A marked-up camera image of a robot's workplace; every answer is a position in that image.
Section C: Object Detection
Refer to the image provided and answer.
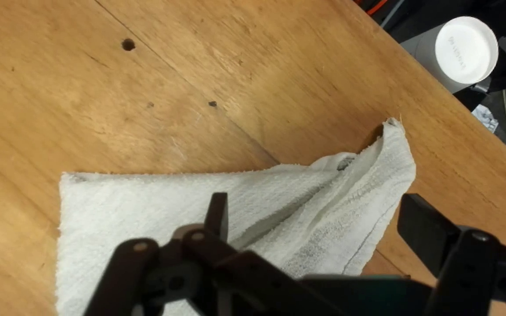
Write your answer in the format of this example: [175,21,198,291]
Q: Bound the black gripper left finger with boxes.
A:
[82,191,347,316]

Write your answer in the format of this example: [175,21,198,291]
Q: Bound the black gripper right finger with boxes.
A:
[396,193,506,316]

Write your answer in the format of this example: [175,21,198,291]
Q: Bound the white terry cloth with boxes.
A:
[54,115,417,316]

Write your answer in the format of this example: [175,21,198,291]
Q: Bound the small white printed scrap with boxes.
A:
[470,103,502,133]

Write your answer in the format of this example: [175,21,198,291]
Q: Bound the white paper cup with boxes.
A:
[433,14,500,87]

